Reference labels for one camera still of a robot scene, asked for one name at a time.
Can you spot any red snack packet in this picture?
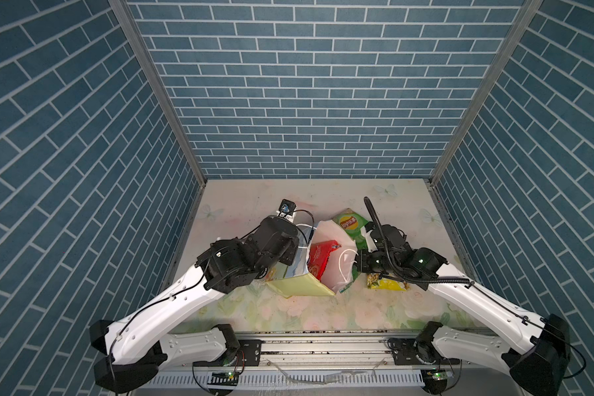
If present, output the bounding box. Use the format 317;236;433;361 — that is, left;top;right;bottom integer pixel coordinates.
308;240;341;281

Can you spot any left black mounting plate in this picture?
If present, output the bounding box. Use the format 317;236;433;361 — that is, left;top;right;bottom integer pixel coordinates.
194;339;262;368

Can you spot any floral paper gift bag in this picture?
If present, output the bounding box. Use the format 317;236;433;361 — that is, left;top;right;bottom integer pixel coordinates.
264;220;357;298

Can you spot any white slotted cable duct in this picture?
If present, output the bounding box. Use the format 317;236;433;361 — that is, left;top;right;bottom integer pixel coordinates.
141;369;425;390

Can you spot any black mounting plate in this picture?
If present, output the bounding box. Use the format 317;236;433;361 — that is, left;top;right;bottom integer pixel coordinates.
194;339;262;368
385;338;460;366

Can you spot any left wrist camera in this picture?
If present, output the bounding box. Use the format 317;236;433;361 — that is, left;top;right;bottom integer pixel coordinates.
277;199;297;222

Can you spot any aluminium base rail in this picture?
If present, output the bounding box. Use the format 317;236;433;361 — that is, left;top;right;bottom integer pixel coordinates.
113;332;541;396

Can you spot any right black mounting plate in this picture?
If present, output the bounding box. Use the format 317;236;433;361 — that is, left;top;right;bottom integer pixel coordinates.
385;338;460;366

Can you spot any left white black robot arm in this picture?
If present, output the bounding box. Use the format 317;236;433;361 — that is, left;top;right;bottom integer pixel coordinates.
89;215;312;394

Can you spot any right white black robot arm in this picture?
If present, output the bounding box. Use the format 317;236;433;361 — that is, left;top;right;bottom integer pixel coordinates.
356;222;571;395

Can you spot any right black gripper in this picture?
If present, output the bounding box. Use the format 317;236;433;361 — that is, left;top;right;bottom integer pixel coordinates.
347;247;396;275

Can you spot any yellow green snack packet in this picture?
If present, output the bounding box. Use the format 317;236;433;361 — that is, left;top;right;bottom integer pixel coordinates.
367;273;409;291

